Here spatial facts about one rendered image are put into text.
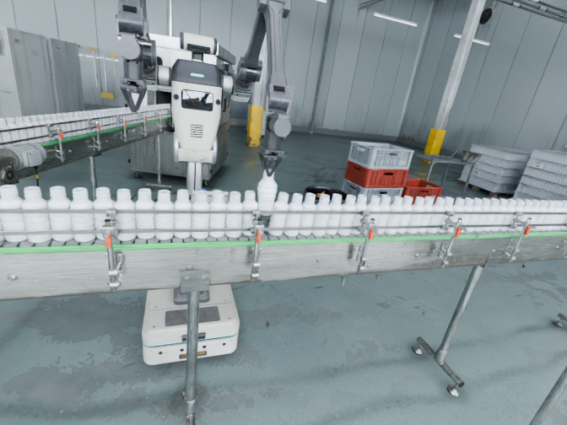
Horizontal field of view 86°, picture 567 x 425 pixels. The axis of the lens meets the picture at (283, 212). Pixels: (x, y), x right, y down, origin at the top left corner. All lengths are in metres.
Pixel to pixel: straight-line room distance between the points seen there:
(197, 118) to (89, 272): 0.83
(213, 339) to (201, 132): 1.14
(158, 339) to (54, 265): 0.85
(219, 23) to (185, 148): 11.77
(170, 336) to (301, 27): 13.12
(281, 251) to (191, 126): 0.78
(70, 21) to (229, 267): 12.67
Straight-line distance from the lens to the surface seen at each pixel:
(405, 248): 1.47
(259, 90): 8.85
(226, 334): 1.89
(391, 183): 3.71
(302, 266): 1.23
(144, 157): 5.06
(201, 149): 1.60
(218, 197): 1.06
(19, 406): 2.08
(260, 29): 1.40
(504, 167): 8.03
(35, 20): 13.71
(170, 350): 1.91
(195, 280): 1.15
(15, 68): 6.78
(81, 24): 13.39
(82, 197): 1.08
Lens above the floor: 1.51
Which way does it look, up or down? 21 degrees down
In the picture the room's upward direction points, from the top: 8 degrees clockwise
